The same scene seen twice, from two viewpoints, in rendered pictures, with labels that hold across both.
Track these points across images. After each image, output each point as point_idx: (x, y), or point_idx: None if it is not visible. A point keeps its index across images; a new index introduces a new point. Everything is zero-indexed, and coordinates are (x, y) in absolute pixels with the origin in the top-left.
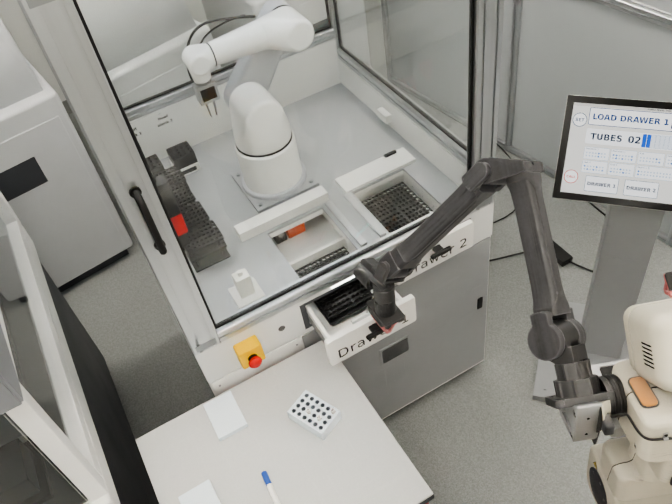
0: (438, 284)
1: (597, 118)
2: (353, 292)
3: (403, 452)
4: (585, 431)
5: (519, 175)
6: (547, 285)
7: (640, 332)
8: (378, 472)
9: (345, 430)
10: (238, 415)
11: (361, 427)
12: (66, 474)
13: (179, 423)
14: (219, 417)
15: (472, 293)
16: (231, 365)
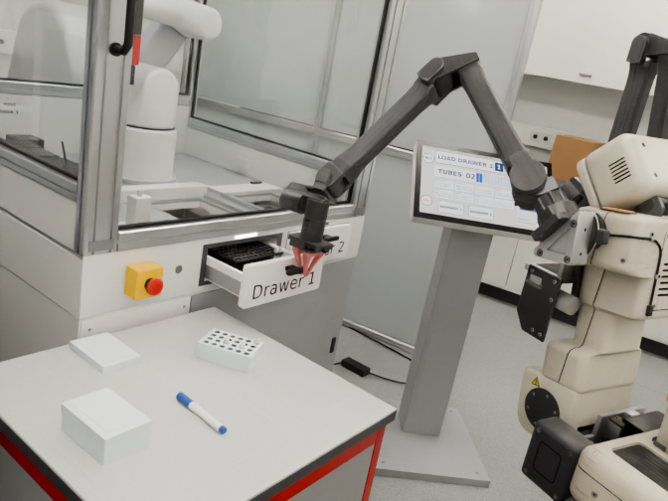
0: (311, 295)
1: (441, 158)
2: (254, 250)
3: (346, 381)
4: (581, 250)
5: (472, 64)
6: (515, 138)
7: (606, 157)
8: (326, 395)
9: (270, 366)
10: (126, 349)
11: (288, 364)
12: None
13: (33, 359)
14: (98, 350)
15: (330, 327)
16: (113, 299)
